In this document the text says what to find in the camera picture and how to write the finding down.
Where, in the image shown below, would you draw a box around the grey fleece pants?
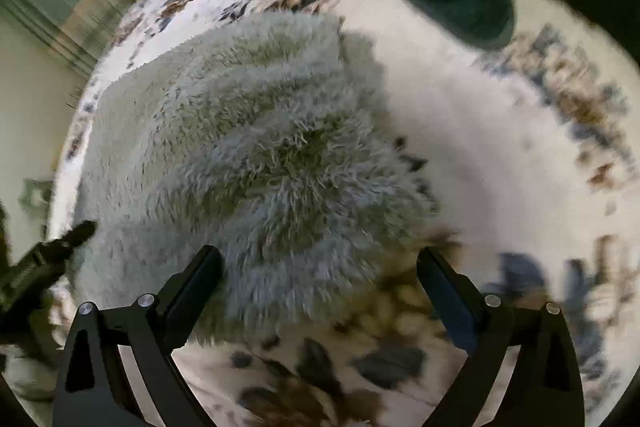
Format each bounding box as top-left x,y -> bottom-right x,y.
75,12 -> 442,349

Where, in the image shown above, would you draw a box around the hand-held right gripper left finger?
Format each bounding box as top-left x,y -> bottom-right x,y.
52,245 -> 224,427

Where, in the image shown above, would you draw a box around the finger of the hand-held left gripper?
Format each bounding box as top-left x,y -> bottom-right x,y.
10,220 -> 99,280

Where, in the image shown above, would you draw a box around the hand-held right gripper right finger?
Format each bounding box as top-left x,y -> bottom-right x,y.
416,247 -> 586,427

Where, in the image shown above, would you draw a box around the floral bed sheet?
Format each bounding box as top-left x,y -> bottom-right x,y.
47,0 -> 640,427

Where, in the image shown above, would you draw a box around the green striped curtain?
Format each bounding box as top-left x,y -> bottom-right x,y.
0,0 -> 137,78

